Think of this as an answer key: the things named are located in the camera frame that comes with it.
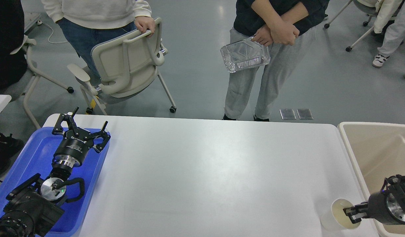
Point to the hand holding clear container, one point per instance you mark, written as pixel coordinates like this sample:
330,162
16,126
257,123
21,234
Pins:
263,36

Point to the person in grey sweatpants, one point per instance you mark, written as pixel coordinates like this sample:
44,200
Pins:
251,15

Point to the person in light trousers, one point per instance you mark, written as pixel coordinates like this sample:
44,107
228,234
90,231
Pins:
394,35

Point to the person in cream sweater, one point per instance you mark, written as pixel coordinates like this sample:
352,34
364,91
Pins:
87,23

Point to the black shoe at left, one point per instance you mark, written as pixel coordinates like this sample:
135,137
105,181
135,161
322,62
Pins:
9,146

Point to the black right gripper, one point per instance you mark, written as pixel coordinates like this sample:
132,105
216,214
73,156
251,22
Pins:
382,207

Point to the blue plastic tray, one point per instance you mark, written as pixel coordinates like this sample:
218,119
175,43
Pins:
36,157

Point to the white paper cup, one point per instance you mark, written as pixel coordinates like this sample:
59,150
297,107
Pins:
335,219

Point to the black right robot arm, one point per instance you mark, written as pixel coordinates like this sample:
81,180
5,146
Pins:
395,185

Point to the hand clasped over wrist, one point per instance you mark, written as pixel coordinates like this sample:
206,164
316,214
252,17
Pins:
283,33

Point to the metal floor outlet plate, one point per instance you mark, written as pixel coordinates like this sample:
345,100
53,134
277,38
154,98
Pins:
304,114
287,114

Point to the beige plastic bin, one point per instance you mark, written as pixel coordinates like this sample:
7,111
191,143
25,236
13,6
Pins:
376,151

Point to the hand on chair back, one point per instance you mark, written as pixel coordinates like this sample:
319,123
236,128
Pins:
144,23

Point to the metal floor outlet plate right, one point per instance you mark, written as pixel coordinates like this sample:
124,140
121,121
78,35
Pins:
304,114

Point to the clear plastic food container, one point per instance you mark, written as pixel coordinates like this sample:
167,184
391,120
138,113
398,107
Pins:
244,54

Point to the grey chair at left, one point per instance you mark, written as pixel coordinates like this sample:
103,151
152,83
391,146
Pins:
28,81

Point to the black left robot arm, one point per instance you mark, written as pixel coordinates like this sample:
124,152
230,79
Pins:
49,187

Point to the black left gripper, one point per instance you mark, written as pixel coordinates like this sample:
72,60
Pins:
72,147

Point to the metal floor outlet plate left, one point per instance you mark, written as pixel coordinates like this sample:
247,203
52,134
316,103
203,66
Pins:
287,114

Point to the beige office chair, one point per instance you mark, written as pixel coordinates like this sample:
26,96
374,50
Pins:
126,65

